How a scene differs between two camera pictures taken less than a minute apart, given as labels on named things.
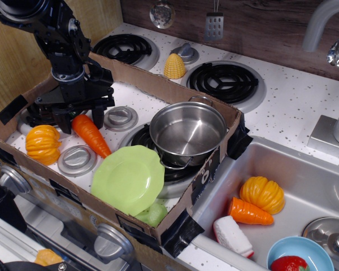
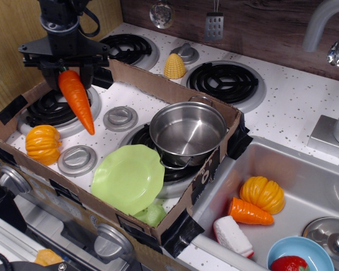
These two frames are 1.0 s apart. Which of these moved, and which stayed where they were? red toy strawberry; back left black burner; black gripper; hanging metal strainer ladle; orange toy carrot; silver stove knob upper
Moved: orange toy carrot; black gripper
Stayed: red toy strawberry; silver stove knob upper; hanging metal strainer ladle; back left black burner
